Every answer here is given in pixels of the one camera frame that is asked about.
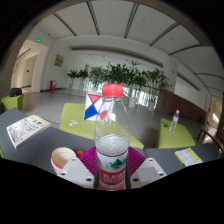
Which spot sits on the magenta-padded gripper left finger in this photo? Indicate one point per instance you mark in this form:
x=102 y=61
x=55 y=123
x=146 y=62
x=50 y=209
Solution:
x=76 y=171

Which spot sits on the white cube with coloured triangles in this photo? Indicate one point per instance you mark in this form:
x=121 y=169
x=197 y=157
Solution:
x=90 y=106

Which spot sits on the red and white mug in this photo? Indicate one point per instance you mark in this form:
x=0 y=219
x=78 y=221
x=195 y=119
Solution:
x=61 y=158

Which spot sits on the lime green seat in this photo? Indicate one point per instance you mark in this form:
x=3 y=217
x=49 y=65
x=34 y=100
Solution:
x=11 y=102

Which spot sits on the red fire extinguisher box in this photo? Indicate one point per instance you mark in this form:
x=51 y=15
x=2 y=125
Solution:
x=52 y=85

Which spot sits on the yellow-edged booklet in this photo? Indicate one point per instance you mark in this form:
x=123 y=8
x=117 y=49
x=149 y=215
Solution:
x=188 y=156

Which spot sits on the dark wooden bench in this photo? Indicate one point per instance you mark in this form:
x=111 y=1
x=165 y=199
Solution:
x=208 y=135

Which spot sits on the small clear water bottle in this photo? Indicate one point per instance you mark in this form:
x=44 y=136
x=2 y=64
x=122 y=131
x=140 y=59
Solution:
x=173 y=122

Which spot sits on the open printed magazine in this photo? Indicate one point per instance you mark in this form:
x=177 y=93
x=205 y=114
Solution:
x=26 y=130

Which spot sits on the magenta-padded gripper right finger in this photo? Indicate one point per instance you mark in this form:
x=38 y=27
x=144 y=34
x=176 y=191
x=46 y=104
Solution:
x=148 y=170

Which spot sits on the row of potted green plants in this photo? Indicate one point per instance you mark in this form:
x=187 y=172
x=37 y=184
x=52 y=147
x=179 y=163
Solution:
x=130 y=76

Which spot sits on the clear red-capped water bottle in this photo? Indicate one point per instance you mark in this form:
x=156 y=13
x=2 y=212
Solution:
x=112 y=150

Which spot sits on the framed wall picture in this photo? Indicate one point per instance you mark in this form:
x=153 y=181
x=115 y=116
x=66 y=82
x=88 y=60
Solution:
x=59 y=60

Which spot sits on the black bag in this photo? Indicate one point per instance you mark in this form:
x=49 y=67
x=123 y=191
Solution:
x=15 y=92

